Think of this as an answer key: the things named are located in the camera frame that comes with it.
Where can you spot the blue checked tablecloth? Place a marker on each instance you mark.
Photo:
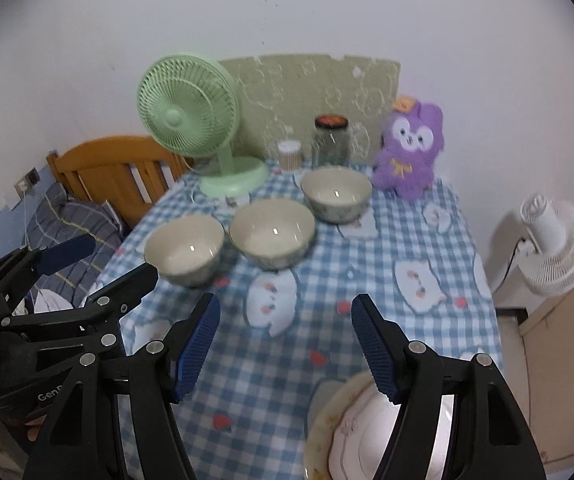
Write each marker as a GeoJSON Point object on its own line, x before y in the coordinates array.
{"type": "Point", "coordinates": [367, 260]}

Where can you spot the floral ceramic bowl green rim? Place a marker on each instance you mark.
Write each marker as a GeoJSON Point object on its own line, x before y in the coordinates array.
{"type": "Point", "coordinates": [336, 192]}
{"type": "Point", "coordinates": [182, 245]}
{"type": "Point", "coordinates": [272, 230]}

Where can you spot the purple plush toy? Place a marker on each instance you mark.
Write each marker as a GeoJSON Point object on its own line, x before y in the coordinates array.
{"type": "Point", "coordinates": [407, 160]}

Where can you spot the white wall socket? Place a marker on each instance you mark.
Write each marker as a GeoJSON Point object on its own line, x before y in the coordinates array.
{"type": "Point", "coordinates": [21, 189]}

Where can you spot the glass jar dark lid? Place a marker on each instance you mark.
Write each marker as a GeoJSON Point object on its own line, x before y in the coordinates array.
{"type": "Point", "coordinates": [331, 145]}

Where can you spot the white plate pink rim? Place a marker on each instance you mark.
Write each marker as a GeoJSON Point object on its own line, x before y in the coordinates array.
{"type": "Point", "coordinates": [362, 440]}

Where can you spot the green desk fan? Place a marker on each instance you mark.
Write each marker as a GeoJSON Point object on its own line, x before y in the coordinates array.
{"type": "Point", "coordinates": [172, 115]}

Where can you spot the green patterned wall board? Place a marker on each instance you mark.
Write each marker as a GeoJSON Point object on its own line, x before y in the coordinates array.
{"type": "Point", "coordinates": [287, 95]}

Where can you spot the beige cabinet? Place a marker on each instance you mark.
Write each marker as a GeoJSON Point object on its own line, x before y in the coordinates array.
{"type": "Point", "coordinates": [557, 385]}

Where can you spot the wooden bed headboard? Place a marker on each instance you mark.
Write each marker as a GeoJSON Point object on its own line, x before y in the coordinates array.
{"type": "Point", "coordinates": [102, 165]}

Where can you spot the dark wall socket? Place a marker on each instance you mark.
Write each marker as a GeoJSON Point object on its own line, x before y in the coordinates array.
{"type": "Point", "coordinates": [32, 176]}

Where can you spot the cotton swab container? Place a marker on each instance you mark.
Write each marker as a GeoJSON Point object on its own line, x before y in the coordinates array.
{"type": "Point", "coordinates": [289, 156]}

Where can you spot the person's left hand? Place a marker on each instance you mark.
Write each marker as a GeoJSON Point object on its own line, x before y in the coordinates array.
{"type": "Point", "coordinates": [35, 427]}

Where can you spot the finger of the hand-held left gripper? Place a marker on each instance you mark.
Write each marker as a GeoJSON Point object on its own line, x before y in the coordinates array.
{"type": "Point", "coordinates": [67, 255]}
{"type": "Point", "coordinates": [127, 285]}

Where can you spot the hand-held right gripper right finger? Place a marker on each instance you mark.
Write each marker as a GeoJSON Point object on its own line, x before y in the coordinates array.
{"type": "Point", "coordinates": [374, 345]}

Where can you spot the grey plaid pillow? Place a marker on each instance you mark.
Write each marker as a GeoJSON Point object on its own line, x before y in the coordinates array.
{"type": "Point", "coordinates": [77, 220]}

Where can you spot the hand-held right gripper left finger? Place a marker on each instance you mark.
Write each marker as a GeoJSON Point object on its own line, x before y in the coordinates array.
{"type": "Point", "coordinates": [199, 345]}

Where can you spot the white clip fan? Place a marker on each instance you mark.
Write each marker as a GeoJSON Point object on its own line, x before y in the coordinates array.
{"type": "Point", "coordinates": [562, 245]}

